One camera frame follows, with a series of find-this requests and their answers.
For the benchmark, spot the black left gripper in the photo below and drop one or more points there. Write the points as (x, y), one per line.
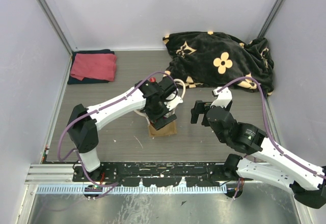
(158, 121)

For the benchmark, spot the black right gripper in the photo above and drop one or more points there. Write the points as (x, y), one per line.
(200, 107)

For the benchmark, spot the brown canvas bag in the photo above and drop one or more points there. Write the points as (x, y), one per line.
(165, 129)

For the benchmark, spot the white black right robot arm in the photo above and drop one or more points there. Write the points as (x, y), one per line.
(260, 158)

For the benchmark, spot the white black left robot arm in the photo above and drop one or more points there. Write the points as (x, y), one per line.
(85, 123)

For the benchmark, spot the black floral blanket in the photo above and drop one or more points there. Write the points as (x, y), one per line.
(213, 59)

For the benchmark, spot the red folded cloth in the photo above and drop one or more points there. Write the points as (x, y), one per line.
(99, 66)

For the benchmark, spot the dark navy folded cloth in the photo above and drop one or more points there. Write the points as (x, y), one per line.
(74, 81)

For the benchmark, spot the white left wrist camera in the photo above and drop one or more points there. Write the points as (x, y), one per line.
(173, 100)

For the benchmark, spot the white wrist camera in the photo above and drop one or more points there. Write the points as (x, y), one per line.
(222, 98)
(173, 100)

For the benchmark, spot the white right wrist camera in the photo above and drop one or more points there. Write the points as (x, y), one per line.
(222, 98)

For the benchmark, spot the white slotted cable duct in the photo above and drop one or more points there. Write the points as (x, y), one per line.
(83, 188)

